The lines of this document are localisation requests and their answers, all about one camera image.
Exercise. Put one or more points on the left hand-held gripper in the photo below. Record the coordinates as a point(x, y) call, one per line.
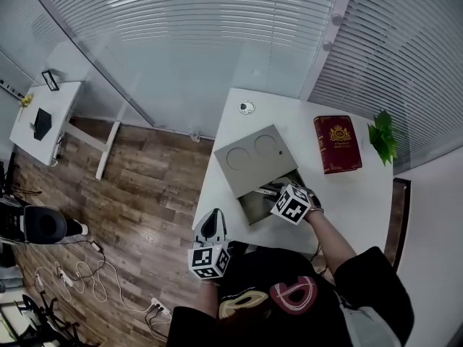
point(208, 260)

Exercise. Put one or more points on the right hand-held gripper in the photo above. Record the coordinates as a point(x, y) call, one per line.
point(293, 204)

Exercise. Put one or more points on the grey box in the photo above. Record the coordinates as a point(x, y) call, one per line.
point(253, 165)

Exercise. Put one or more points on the person's left forearm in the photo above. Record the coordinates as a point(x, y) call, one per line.
point(209, 300)

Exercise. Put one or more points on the person's right forearm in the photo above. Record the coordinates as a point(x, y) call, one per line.
point(331, 242)

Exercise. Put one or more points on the black office chair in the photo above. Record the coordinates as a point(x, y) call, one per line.
point(43, 224)

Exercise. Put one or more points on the white table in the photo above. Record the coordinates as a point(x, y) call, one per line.
point(347, 201)

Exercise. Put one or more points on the red hardcover book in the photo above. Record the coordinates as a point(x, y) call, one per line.
point(338, 145)

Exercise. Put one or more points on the white power strip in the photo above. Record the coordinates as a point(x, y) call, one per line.
point(66, 277)
point(161, 306)

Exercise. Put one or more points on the small round white disc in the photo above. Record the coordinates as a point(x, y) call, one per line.
point(247, 107)

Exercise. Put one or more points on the metal floor door clamp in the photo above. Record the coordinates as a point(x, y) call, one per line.
point(195, 134)

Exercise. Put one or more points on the person's black printed shirt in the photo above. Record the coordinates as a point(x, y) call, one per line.
point(289, 302)

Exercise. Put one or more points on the black power adapter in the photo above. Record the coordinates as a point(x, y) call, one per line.
point(97, 246)

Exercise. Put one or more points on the green potted plant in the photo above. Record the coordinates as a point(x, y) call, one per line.
point(383, 137)

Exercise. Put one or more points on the round metal door fitting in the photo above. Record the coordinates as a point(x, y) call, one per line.
point(327, 45)
point(337, 18)

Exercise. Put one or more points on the black desk holder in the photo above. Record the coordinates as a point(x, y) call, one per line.
point(42, 123)

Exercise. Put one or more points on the white side desk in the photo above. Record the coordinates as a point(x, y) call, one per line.
point(54, 103)

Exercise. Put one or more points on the yellow flower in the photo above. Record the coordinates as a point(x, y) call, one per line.
point(26, 100)

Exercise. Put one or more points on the black picture frame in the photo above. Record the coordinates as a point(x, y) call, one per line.
point(50, 80)

